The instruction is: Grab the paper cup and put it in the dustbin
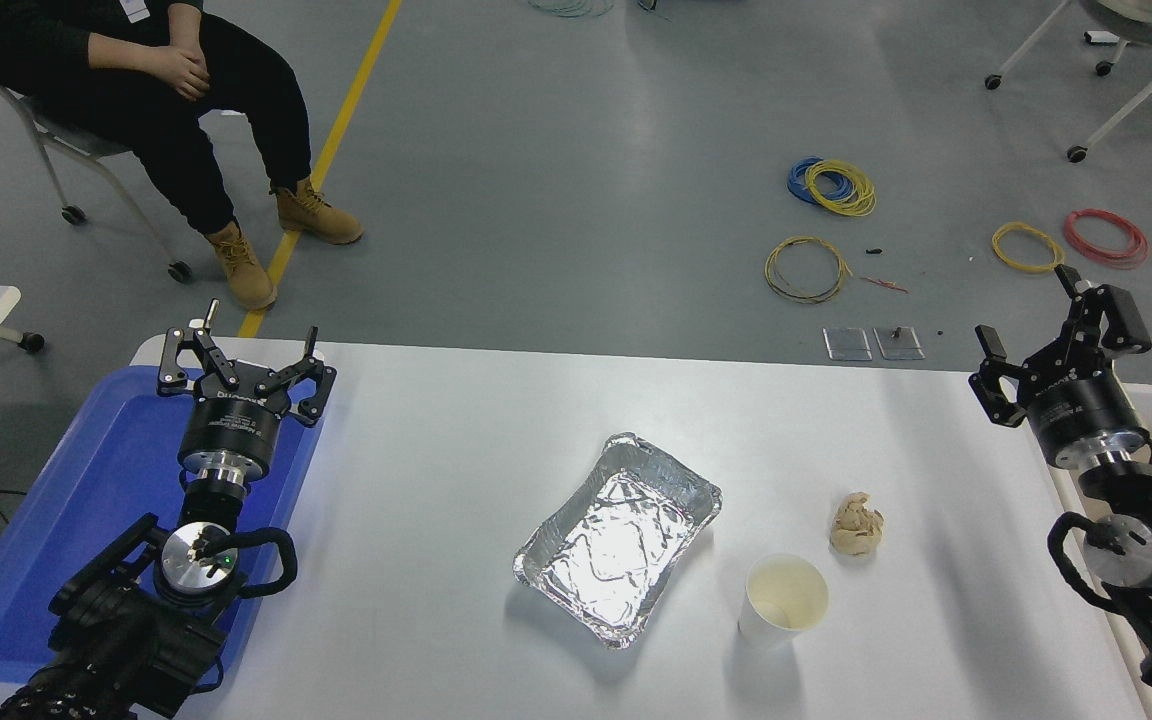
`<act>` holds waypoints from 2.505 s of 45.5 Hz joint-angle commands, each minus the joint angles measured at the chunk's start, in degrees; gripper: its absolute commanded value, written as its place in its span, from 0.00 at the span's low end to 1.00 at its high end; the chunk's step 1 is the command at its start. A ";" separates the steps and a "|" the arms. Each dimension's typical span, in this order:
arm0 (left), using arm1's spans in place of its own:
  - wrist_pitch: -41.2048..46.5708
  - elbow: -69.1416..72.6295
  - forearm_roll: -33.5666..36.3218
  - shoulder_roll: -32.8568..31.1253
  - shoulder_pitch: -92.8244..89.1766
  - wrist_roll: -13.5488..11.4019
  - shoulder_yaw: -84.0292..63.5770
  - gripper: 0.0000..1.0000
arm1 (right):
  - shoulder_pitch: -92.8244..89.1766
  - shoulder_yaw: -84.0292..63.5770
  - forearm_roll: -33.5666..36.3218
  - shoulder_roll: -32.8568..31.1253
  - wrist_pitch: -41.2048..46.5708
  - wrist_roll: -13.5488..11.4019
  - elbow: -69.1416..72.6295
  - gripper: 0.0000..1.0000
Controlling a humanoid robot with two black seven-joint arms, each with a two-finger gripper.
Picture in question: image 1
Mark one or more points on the white paper cup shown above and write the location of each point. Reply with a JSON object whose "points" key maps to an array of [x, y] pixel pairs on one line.
{"points": [[784, 595]]}

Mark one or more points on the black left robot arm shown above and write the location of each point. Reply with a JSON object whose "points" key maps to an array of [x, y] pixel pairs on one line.
{"points": [[116, 640]]}

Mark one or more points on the person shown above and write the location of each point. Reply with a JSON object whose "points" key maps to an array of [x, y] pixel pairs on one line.
{"points": [[166, 140]]}

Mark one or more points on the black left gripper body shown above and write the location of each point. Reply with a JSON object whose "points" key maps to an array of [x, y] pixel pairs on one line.
{"points": [[231, 428]]}

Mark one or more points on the blue plastic tray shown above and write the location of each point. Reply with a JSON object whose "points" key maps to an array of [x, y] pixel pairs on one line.
{"points": [[36, 520]]}

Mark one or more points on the person's right forearm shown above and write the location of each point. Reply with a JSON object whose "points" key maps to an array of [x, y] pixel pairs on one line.
{"points": [[116, 52]]}

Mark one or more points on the crumpled tan paper ball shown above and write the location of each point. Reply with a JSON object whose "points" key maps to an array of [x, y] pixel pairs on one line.
{"points": [[856, 525]]}

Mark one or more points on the person's right hand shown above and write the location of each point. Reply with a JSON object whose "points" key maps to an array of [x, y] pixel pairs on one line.
{"points": [[161, 65]]}

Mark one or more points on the grey wheeled chair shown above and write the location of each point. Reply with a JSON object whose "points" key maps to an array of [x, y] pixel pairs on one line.
{"points": [[86, 143]]}

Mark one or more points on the silver foil tray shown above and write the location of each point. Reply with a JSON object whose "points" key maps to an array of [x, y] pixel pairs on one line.
{"points": [[616, 540]]}

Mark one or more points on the clear plastic plate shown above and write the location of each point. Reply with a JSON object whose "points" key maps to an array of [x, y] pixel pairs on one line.
{"points": [[848, 344], [899, 344]]}

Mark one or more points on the person's left forearm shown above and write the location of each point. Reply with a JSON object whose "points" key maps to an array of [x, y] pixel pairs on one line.
{"points": [[181, 22]]}

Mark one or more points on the person's left hand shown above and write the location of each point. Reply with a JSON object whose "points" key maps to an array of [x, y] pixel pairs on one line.
{"points": [[191, 72]]}

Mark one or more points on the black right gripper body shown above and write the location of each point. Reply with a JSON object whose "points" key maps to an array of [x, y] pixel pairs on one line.
{"points": [[1086, 410]]}

